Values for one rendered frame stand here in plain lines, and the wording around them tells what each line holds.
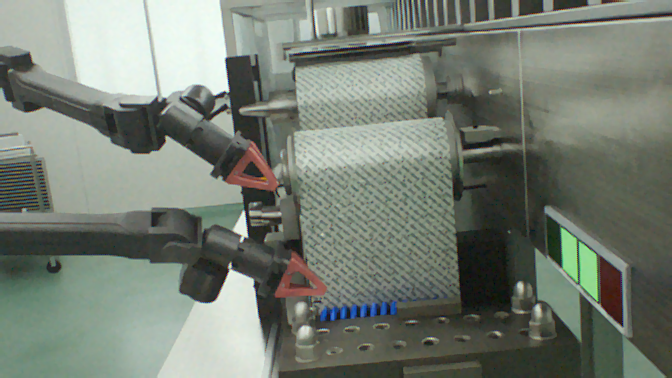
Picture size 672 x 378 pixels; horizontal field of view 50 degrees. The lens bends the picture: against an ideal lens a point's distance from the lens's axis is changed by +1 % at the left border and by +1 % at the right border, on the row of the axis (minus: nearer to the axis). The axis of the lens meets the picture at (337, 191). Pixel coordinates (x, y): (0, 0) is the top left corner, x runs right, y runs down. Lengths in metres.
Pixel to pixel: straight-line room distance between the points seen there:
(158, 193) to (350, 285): 5.89
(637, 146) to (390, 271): 0.56
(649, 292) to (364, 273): 0.55
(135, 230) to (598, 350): 0.84
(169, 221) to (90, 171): 6.01
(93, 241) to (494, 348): 0.59
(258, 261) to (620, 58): 0.63
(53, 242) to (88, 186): 6.03
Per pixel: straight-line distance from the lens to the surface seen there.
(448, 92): 1.38
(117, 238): 1.10
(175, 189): 6.93
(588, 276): 0.81
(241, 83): 1.42
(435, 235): 1.13
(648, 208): 0.66
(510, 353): 1.00
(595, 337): 1.40
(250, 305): 1.61
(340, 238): 1.12
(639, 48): 0.65
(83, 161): 7.11
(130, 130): 1.15
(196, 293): 1.17
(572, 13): 0.82
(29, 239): 1.12
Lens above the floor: 1.45
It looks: 12 degrees down
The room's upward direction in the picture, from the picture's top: 6 degrees counter-clockwise
